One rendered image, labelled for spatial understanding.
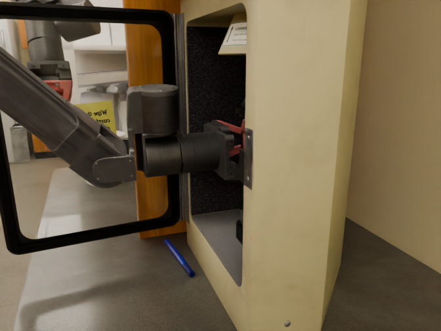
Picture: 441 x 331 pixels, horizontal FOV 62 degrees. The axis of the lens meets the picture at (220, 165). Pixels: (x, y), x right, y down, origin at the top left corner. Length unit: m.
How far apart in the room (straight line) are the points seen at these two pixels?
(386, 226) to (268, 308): 0.46
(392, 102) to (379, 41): 0.13
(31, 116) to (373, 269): 0.61
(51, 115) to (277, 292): 0.36
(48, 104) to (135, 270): 0.35
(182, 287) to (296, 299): 0.21
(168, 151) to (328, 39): 0.24
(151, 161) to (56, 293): 0.30
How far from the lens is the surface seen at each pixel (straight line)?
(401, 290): 0.72
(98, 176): 0.50
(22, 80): 0.50
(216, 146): 0.53
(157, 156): 0.51
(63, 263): 0.78
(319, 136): 0.45
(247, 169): 0.43
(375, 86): 0.90
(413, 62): 0.83
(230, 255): 0.59
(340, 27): 0.45
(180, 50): 0.70
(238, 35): 0.51
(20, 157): 0.66
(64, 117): 0.49
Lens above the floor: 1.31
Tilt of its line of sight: 16 degrees down
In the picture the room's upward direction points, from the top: straight up
